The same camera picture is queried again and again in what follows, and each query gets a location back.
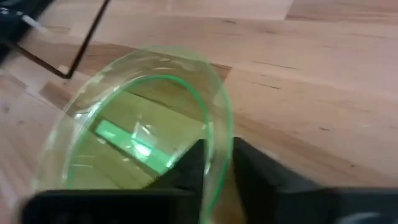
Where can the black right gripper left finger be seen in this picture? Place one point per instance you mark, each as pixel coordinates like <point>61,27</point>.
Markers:
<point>186,174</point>

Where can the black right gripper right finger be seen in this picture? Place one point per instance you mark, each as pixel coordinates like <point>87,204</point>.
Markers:
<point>264,186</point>

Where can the green transparent glass plate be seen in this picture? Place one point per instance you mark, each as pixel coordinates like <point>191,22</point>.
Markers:
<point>133,124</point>

